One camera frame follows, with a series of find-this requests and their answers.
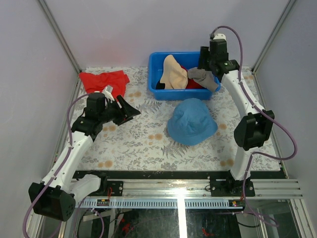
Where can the beige bucket hat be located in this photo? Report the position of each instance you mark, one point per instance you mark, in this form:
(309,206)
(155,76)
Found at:
(171,74)

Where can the aluminium frame post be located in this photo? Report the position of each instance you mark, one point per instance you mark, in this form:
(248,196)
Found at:
(283,17)
(59,35)

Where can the blue plastic bin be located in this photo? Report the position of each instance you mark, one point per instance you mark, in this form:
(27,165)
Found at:
(155,70)

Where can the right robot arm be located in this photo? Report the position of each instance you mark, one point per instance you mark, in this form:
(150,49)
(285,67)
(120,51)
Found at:
(255,124)

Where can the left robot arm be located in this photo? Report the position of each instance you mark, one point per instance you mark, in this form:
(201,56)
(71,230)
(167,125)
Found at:
(57,195)

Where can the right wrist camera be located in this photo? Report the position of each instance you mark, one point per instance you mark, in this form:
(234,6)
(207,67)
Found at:
(217,36)

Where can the blue bucket hat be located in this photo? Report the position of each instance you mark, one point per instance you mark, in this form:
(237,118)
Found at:
(191,123)

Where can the red hat in bin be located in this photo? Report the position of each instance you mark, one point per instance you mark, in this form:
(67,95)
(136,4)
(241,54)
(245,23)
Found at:
(187,83)

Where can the right aluminium frame post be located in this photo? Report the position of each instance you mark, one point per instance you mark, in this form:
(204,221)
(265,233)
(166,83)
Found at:
(283,17)

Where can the left aluminium frame post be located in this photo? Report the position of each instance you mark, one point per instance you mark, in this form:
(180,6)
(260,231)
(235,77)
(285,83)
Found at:
(59,35)

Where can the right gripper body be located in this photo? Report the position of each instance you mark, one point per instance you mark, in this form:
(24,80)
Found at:
(210,62)

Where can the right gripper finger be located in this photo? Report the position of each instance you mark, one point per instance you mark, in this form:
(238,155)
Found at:
(201,64)
(204,52)

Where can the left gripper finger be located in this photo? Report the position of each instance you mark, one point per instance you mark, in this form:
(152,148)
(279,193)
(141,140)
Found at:
(123,119)
(127,109)

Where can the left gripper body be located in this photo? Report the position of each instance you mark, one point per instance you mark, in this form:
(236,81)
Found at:
(113,112)

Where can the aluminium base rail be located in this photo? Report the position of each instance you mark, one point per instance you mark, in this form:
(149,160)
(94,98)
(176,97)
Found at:
(163,188)

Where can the grey hat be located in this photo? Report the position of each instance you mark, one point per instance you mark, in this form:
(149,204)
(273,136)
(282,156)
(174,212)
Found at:
(203,78)

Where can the red cloth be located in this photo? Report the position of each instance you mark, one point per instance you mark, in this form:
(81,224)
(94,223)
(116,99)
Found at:
(98,82)

